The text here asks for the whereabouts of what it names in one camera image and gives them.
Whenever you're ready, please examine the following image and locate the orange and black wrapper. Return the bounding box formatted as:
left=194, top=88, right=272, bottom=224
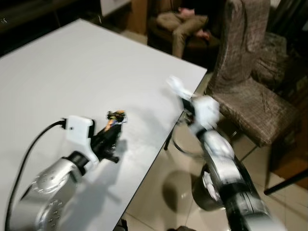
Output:
left=106, top=110, right=127, bottom=128

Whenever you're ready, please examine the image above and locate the brown fabric dining chair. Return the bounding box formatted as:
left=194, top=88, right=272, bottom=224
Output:
left=205, top=0, right=302, bottom=148

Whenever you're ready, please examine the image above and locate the dark brown armchair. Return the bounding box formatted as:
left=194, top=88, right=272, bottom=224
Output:
left=146, top=0, right=225, bottom=62

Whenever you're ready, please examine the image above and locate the black left robot foot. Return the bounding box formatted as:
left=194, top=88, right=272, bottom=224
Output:
left=113, top=218, right=128, bottom=231

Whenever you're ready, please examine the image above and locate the black robot foot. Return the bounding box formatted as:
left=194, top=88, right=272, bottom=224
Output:
left=113, top=218, right=128, bottom=231
left=172, top=225, right=199, bottom=231

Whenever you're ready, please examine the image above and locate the seated person in khaki trousers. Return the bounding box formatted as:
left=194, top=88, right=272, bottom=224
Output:
left=154, top=6, right=213, bottom=59

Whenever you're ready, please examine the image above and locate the grey patterned fabric chair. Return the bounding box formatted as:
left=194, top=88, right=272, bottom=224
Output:
left=252, top=31, right=290, bottom=90

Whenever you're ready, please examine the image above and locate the black slanted bar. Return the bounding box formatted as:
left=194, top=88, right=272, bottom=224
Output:
left=263, top=175, right=308, bottom=196

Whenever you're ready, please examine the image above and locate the black right robot foot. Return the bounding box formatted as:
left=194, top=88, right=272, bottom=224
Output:
left=172, top=225, right=199, bottom=231

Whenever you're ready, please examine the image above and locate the white board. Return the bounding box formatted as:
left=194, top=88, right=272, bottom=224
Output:
left=100, top=0, right=133, bottom=18

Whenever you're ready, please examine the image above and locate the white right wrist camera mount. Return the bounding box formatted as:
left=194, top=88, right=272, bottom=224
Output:
left=189, top=95, right=220, bottom=134

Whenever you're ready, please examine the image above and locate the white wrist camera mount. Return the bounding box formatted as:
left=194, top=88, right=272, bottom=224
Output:
left=189, top=95, right=220, bottom=134
left=64, top=115, right=96, bottom=162

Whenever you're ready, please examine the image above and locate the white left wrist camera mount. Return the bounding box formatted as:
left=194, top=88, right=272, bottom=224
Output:
left=64, top=115, right=96, bottom=162

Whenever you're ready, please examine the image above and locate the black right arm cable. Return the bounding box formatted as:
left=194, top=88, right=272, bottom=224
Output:
left=172, top=121, right=204, bottom=155

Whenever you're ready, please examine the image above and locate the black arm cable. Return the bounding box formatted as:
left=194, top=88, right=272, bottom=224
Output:
left=172, top=121, right=204, bottom=155
left=3, top=120, right=67, bottom=231

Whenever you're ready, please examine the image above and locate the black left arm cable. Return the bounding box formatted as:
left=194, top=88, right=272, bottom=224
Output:
left=3, top=120, right=67, bottom=231

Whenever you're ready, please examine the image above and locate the brown wooden post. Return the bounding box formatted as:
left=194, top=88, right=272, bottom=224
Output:
left=128, top=0, right=149, bottom=35

